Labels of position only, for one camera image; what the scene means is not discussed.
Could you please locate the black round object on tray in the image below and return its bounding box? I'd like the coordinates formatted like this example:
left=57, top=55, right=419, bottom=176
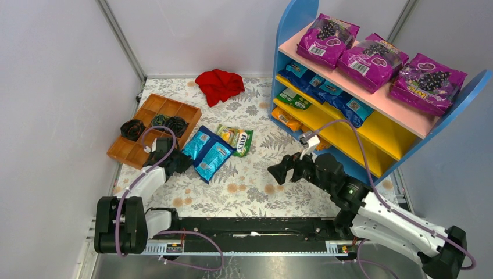
left=120, top=119, right=146, bottom=141

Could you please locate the floral table mat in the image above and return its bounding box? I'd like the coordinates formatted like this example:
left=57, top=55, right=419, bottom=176
left=142, top=77, right=339, bottom=217

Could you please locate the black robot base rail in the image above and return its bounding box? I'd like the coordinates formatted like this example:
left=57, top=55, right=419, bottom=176
left=149, top=208, right=362, bottom=259

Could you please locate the purple grape candy bag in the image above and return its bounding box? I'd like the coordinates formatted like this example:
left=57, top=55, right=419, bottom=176
left=296, top=13, right=360, bottom=70
left=337, top=33, right=409, bottom=94
left=390, top=53, right=467, bottom=117

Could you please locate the blue candy bag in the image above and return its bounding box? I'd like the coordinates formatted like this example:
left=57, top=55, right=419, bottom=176
left=181, top=126, right=236, bottom=184
left=310, top=75, right=374, bottom=128
left=278, top=60, right=325, bottom=104

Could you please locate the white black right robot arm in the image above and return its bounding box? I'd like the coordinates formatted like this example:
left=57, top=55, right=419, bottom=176
left=267, top=153, right=467, bottom=278

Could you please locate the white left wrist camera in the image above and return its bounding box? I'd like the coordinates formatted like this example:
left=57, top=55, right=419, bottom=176
left=144, top=138, right=157, bottom=153

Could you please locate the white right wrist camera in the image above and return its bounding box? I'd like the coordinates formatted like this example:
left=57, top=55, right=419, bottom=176
left=299, top=132, right=320, bottom=159

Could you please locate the dark round object in tray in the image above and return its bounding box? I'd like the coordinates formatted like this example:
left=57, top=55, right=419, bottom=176
left=151, top=114, right=168, bottom=127

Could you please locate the orange wooden divided tray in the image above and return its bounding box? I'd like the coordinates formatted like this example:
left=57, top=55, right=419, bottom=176
left=107, top=94, right=202, bottom=169

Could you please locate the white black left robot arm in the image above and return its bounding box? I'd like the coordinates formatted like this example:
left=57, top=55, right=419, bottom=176
left=94, top=138, right=192, bottom=255

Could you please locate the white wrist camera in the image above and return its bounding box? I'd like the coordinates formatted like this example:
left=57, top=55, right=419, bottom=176
left=299, top=132, right=320, bottom=159
left=144, top=138, right=157, bottom=153

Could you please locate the blue candy bag on shelf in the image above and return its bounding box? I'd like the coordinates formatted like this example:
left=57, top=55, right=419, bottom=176
left=278, top=60, right=325, bottom=104

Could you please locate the purple grape candy bag right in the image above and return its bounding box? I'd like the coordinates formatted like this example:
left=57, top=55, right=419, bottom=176
left=390, top=53, right=467, bottom=117

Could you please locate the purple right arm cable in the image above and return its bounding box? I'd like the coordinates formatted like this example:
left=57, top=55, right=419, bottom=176
left=304, top=118, right=477, bottom=279

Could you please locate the black round object in tray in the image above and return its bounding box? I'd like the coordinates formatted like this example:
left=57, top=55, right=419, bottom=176
left=165, top=116, right=188, bottom=138

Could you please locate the orange mango candy bag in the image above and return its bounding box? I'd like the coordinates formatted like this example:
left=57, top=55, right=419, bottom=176
left=301, top=125, right=332, bottom=151
left=271, top=107, right=302, bottom=132

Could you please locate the red cloth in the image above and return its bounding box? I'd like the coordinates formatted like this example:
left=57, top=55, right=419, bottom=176
left=195, top=69, right=245, bottom=107

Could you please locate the purple grape candy bag middle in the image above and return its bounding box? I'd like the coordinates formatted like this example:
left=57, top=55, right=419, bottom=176
left=337, top=33, right=409, bottom=94

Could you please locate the purple grape candy bag left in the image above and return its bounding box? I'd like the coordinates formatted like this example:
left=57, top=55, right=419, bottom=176
left=296, top=13, right=360, bottom=70

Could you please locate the blue yellow pink shelf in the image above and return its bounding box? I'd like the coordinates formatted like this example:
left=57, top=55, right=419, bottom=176
left=270, top=1, right=492, bottom=183

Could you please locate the green white Fox's candy bag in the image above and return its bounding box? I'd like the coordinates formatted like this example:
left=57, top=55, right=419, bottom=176
left=216, top=124, right=253, bottom=157

